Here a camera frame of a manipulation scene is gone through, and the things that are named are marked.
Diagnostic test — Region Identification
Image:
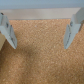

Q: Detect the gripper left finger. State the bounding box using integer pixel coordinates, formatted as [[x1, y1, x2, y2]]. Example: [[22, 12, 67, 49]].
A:
[[0, 12, 18, 50]]

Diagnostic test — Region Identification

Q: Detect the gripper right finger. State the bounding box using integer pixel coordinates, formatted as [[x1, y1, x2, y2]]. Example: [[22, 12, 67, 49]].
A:
[[62, 10, 84, 51]]

